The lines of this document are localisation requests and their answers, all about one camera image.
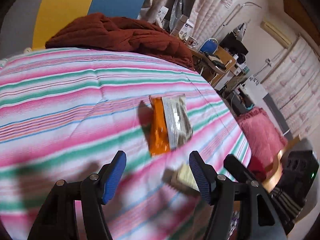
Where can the white blue carton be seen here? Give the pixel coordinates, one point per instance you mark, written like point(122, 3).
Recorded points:
point(187, 30)

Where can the wooden cabinet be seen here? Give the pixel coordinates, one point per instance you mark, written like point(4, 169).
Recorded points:
point(302, 0)

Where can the cream cardboard box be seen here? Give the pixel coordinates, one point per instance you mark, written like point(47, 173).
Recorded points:
point(180, 177)

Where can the black monitor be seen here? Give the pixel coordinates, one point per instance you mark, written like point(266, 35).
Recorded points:
point(235, 45)

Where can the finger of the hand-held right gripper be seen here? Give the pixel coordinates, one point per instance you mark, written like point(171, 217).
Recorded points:
point(237, 168)

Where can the grey yellow blue cushion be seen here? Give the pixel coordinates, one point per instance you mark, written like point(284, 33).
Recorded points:
point(65, 2)

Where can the wooden desk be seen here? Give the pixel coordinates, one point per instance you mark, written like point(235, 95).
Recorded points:
point(220, 57)

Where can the red-brown knitted cloth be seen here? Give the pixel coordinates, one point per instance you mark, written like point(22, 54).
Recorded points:
point(120, 35)

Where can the pink green striped blanket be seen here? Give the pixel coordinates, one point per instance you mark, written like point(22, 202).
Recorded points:
point(62, 100)

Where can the white pink patterned curtain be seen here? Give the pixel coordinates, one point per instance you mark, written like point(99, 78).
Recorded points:
point(295, 85)

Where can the orange silver snack packet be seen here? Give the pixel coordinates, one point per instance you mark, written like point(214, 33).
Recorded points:
point(172, 122)

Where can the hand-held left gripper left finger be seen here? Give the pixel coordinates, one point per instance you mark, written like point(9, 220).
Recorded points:
point(115, 177)

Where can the blue chair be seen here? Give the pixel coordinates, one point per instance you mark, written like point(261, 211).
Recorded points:
point(208, 46)

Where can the white printed mug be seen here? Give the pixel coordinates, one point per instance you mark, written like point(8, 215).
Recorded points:
point(192, 42)

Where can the cream air conditioner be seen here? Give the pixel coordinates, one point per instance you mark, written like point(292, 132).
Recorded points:
point(275, 32)

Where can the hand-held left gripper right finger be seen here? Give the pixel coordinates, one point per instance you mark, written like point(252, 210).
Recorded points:
point(200, 177)

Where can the cream patterned curtain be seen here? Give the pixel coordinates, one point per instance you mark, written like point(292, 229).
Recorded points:
point(215, 2)

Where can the pink fringed cloth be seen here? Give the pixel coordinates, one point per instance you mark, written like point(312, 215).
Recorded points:
point(262, 135)

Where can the gold curved strip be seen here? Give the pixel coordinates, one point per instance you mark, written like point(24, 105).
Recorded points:
point(275, 172)

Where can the white printed carton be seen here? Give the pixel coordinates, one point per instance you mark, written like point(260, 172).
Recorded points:
point(162, 12)

